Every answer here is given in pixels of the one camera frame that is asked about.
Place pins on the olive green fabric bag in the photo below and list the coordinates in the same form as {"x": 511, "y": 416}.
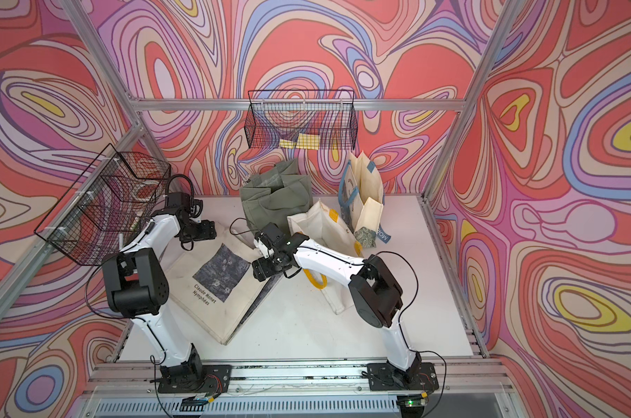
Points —
{"x": 271, "y": 197}

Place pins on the cream canvas tote bag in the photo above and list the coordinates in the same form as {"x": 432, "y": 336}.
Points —
{"x": 215, "y": 285}

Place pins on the yellow sticky notes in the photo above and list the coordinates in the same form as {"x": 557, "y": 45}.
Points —
{"x": 302, "y": 141}

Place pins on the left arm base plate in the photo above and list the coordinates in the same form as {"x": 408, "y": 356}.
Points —
{"x": 198, "y": 379}

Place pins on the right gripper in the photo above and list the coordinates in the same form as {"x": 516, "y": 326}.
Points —
{"x": 261, "y": 269}

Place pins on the white bag yellow handles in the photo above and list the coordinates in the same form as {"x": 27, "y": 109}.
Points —
{"x": 327, "y": 228}

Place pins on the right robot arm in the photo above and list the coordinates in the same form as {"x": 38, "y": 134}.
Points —
{"x": 376, "y": 294}

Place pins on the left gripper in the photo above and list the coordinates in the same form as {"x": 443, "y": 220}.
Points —
{"x": 207, "y": 230}

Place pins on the black wire basket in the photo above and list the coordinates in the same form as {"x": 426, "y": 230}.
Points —
{"x": 106, "y": 207}
{"x": 275, "y": 114}

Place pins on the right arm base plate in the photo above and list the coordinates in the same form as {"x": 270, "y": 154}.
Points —
{"x": 385, "y": 377}

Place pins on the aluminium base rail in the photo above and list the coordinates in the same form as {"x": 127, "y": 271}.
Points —
{"x": 453, "y": 387}

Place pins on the beige bag blue handles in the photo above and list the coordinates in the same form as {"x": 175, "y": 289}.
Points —
{"x": 361, "y": 200}

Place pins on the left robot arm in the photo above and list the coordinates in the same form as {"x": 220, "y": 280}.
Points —
{"x": 138, "y": 289}

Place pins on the black wire basket left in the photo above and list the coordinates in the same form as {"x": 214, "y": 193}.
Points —
{"x": 106, "y": 207}

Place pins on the black wire basket back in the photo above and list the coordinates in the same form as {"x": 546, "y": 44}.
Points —
{"x": 275, "y": 114}

